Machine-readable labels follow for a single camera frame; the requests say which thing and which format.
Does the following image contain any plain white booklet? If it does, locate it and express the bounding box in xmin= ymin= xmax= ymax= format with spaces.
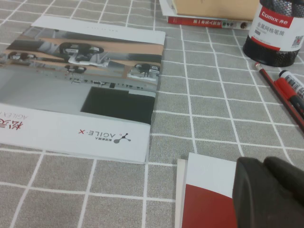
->
xmin=176 ymin=158 xmax=190 ymax=228

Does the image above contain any red black striped pencil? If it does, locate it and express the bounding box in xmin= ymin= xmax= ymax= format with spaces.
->
xmin=254 ymin=62 xmax=304 ymax=133

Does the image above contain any red spine book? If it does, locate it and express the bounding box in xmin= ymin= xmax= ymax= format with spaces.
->
xmin=167 ymin=15 xmax=254 ymax=31

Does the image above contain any red and white booklet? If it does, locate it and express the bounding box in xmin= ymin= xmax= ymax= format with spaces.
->
xmin=181 ymin=152 xmax=238 ymax=228

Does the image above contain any slim red cap marker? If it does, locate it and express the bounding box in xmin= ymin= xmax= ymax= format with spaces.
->
xmin=273 ymin=77 xmax=304 ymax=117

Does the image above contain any white book with tan print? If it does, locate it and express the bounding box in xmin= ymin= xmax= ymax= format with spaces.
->
xmin=158 ymin=0 xmax=260 ymax=22

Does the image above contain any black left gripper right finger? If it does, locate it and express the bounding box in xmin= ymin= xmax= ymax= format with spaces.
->
xmin=263 ymin=156 xmax=304 ymax=198

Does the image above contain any grey checked tablecloth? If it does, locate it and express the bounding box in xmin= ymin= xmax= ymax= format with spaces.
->
xmin=0 ymin=0 xmax=304 ymax=228

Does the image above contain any black mesh pen holder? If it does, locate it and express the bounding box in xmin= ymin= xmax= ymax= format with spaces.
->
xmin=242 ymin=0 xmax=304 ymax=67

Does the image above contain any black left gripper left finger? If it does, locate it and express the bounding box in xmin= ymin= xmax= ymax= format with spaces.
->
xmin=232 ymin=156 xmax=304 ymax=228

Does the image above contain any AgileX photo cover brochure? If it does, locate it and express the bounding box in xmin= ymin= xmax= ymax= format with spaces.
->
xmin=0 ymin=15 xmax=166 ymax=164

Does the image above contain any thick black cap marker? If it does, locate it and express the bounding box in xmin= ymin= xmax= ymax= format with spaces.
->
xmin=278 ymin=69 xmax=304 ymax=100

